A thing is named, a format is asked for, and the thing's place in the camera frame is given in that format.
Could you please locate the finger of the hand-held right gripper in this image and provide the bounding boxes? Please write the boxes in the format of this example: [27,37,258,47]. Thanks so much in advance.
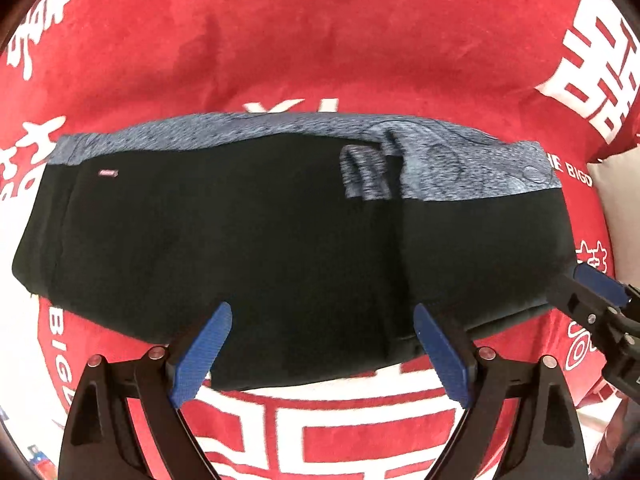
[546,272,640,334]
[574,263,630,307]

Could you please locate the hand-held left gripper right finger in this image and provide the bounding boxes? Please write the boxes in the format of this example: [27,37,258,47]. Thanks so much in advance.
[414,302,589,480]

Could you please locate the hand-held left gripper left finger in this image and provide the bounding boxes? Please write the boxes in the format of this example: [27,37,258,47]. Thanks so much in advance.
[57,302,233,480]

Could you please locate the black pants with blue trim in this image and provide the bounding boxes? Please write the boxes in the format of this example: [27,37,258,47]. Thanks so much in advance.
[11,112,581,394]

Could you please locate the pale green folded cloth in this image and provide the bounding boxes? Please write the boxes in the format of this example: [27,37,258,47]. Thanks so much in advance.
[586,144,640,286]

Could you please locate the red printed blanket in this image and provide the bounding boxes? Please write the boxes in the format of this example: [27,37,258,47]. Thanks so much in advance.
[0,0,640,480]

